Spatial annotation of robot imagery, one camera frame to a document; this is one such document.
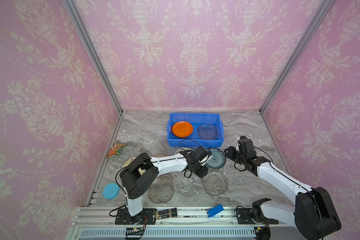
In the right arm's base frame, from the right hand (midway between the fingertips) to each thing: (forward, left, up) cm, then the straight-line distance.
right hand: (226, 150), depth 88 cm
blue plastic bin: (+31, +15, -7) cm, 35 cm away
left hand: (-11, +14, -6) cm, 18 cm away
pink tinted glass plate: (+21, +7, -9) cm, 24 cm away
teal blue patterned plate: (-1, +4, -9) cm, 10 cm away
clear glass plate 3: (-16, +9, -9) cm, 20 cm away
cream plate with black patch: (+6, +26, -7) cm, 27 cm away
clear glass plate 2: (-17, +24, -8) cm, 31 cm away
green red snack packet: (+6, +68, -3) cm, 68 cm away
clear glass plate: (-18, +39, -9) cm, 44 cm away
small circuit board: (-36, +51, -11) cm, 64 cm away
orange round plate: (+22, +26, -6) cm, 34 cm away
